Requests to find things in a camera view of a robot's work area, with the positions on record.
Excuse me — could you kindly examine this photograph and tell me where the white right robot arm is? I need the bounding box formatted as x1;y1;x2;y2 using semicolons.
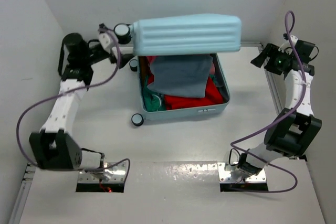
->
237;35;322;177

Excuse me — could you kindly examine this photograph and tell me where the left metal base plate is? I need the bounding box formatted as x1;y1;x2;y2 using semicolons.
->
77;161;129;184

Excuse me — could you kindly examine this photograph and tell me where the front left suitcase wheel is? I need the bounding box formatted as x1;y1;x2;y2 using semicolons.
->
131;113;144;127

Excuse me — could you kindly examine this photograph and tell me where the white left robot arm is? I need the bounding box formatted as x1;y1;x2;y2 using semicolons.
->
29;28;127;173

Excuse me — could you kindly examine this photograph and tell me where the plain red cloth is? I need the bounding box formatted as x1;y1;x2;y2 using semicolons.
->
142;56;224;110

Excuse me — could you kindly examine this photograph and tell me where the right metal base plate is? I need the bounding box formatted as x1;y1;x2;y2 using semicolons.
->
217;162;267;185

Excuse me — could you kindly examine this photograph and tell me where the grey towel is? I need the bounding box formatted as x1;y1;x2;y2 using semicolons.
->
148;55;213;98

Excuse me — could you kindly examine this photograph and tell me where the rear left suitcase wheel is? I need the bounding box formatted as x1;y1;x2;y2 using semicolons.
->
129;59;138;72

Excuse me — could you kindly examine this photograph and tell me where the light blue suitcase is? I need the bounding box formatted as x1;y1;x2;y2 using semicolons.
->
128;14;242;126

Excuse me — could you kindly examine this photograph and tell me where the lid suitcase wheel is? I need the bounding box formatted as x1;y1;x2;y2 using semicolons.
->
113;23;131;45

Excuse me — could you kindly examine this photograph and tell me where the metal base plate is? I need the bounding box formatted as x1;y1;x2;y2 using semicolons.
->
217;162;267;185
77;161;129;184

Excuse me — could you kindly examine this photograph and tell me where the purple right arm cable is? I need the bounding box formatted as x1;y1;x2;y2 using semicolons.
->
230;10;299;193

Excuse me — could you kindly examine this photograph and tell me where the green lettered jersey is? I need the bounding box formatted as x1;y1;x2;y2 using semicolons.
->
142;87;166;112

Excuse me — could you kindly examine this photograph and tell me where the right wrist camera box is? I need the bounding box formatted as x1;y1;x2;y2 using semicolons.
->
295;40;315;63

